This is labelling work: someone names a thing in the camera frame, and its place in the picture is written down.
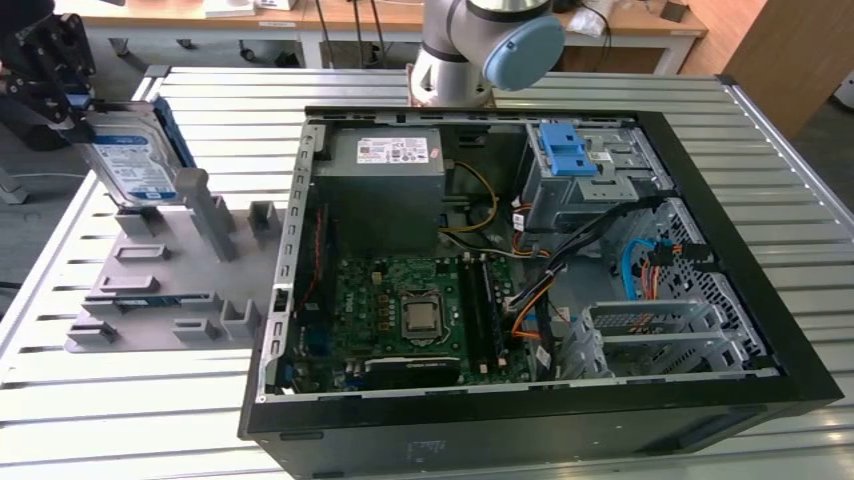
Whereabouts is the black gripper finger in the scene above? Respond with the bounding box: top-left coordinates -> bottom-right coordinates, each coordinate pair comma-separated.
0,74 -> 72,130
22,13 -> 97,145

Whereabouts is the hard disk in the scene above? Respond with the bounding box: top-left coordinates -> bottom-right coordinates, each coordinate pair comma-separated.
65,92 -> 196,207

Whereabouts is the metal disk bay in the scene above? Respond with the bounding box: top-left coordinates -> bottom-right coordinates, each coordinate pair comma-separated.
559,299 -> 782,381

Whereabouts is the black mesh waste bin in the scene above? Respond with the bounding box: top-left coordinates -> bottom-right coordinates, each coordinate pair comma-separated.
0,107 -> 73,151

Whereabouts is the grey metal stand foot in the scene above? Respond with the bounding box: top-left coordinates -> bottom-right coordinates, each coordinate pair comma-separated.
0,164 -> 32,205

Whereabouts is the large white box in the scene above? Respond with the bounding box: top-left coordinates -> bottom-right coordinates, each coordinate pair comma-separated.
203,0 -> 259,19

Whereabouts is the grey parts rack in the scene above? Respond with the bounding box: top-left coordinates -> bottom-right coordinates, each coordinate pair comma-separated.
62,168 -> 288,355

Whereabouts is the RAM stick in rack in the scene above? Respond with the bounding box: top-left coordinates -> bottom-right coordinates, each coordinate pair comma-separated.
112,297 -> 185,309

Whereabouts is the grey power supply unit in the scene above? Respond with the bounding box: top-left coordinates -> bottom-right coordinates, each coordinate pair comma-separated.
312,125 -> 447,256

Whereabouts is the green motherboard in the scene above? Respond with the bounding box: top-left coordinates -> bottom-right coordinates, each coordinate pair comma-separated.
292,252 -> 535,394

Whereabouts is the silver CPU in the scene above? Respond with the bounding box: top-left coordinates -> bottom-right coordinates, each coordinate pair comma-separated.
403,298 -> 443,335

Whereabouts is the black CPU socket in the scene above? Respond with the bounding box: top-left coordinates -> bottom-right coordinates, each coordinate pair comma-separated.
396,287 -> 448,349

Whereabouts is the blue plastic drive latch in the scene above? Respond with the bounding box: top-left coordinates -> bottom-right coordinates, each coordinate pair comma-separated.
537,122 -> 599,177

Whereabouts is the clear plastic bag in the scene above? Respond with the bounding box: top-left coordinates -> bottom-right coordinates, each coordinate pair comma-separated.
569,7 -> 611,36

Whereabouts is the black RAM slot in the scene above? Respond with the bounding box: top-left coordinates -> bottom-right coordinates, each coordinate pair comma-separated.
459,253 -> 487,375

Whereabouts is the black graphics card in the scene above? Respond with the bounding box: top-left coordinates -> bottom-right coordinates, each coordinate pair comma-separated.
363,353 -> 461,391

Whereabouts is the metal drive cage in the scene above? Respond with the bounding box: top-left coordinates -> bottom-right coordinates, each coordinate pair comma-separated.
519,119 -> 675,234

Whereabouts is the black PC case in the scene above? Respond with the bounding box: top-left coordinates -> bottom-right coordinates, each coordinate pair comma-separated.
237,105 -> 843,480

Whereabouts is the wooden cabinet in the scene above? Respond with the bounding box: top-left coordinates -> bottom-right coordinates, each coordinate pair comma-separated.
679,0 -> 854,141

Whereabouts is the white appliance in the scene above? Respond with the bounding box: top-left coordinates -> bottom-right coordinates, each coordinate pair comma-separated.
832,69 -> 854,109

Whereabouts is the wooden desk white frame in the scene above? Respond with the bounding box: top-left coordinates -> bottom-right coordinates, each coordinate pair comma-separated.
52,0 -> 710,76

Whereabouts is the yellow wire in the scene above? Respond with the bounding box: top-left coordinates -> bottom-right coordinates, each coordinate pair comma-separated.
439,160 -> 501,234

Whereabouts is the black cable bundle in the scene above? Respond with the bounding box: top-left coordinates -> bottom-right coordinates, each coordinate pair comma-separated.
505,197 -> 668,321

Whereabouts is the blue data wire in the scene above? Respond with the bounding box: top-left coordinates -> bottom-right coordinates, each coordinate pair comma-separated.
619,238 -> 652,301

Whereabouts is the red orange power wire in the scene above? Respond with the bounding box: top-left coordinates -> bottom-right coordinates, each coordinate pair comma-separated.
640,239 -> 708,301

